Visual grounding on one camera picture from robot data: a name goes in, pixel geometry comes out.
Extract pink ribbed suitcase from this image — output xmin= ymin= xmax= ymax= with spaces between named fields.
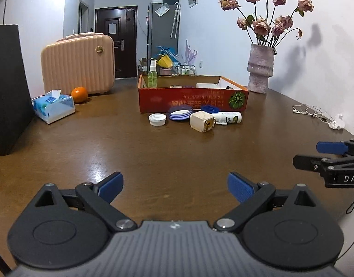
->
xmin=40 ymin=33 xmax=115 ymax=96

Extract orange fruit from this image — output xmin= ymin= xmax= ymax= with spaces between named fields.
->
xmin=71 ymin=87 xmax=88 ymax=104

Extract beige square box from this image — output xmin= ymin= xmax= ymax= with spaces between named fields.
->
xmin=190 ymin=111 xmax=215 ymax=133

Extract black paper bag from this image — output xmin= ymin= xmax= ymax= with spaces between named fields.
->
xmin=0 ymin=0 xmax=36 ymax=158

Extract white earphone cable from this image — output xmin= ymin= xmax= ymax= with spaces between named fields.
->
xmin=292 ymin=104 xmax=337 ymax=122

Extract blue white tissue box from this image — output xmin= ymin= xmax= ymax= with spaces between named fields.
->
xmin=31 ymin=90 xmax=76 ymax=125

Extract pink textured vase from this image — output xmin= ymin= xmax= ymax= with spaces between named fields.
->
xmin=247 ymin=43 xmax=277 ymax=94

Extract red cardboard box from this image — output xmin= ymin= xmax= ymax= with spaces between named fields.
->
xmin=137 ymin=74 xmax=249 ymax=114

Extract dried pink roses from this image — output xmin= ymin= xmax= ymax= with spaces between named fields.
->
xmin=218 ymin=0 xmax=315 ymax=48

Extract blue striped lid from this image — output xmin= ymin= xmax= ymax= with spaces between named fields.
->
xmin=168 ymin=106 xmax=194 ymax=122

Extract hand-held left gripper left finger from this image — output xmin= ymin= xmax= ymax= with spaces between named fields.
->
xmin=25 ymin=172 xmax=138 ymax=233

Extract purple wall sticker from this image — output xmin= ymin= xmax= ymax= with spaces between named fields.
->
xmin=183 ymin=39 xmax=198 ymax=66

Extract dark brown door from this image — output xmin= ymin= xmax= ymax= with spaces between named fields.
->
xmin=95 ymin=5 xmax=138 ymax=79

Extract grey refrigerator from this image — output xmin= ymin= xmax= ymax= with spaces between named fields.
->
xmin=147 ymin=1 xmax=181 ymax=64

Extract crumpled white tissue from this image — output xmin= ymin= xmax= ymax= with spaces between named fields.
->
xmin=328 ymin=113 xmax=345 ymax=130

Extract blue yellow bag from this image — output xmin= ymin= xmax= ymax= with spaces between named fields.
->
xmin=153 ymin=46 xmax=179 ymax=70

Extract hanging folded umbrella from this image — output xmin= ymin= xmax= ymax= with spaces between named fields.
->
xmin=170 ymin=2 xmax=180 ymax=39

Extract white spray bottle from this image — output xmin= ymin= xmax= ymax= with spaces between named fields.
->
xmin=213 ymin=111 xmax=242 ymax=126

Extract green spray bottle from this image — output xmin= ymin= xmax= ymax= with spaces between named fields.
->
xmin=148 ymin=58 xmax=158 ymax=88

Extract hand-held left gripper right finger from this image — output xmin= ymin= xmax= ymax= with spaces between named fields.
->
xmin=214 ymin=172 xmax=324 ymax=233

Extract white ribbed cap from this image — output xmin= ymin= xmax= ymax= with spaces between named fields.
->
xmin=148 ymin=113 xmax=167 ymax=126

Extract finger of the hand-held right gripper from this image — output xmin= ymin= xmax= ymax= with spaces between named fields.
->
xmin=316 ymin=139 xmax=354 ymax=159
xmin=293 ymin=154 xmax=354 ymax=177

